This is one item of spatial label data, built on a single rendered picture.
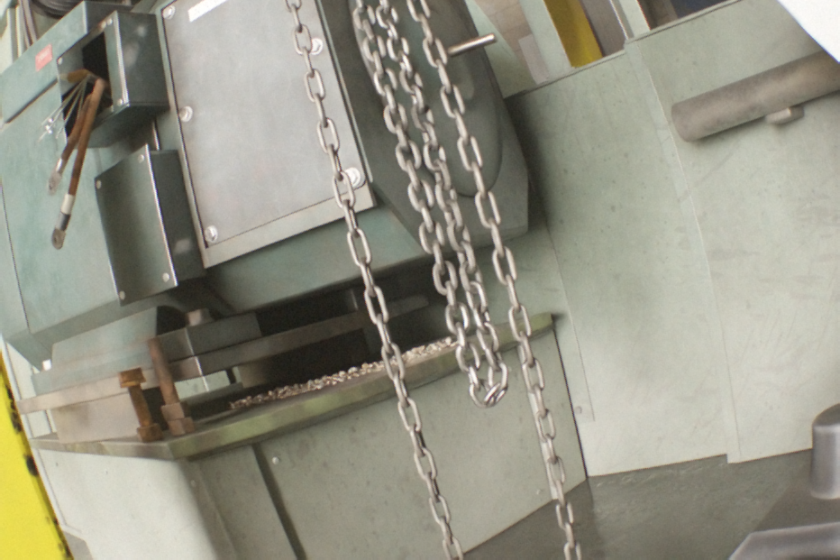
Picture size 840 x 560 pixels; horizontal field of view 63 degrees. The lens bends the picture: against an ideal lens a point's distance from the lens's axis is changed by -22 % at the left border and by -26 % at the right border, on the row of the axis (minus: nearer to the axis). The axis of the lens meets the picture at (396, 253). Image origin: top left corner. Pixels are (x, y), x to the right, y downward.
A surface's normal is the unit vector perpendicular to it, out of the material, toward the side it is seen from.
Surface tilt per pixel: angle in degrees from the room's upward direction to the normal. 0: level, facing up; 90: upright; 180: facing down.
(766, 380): 90
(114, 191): 90
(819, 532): 90
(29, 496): 90
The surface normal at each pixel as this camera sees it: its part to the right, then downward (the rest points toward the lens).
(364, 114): 0.85, -0.27
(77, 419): -0.46, 0.10
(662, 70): -0.72, 0.18
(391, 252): -0.12, 0.74
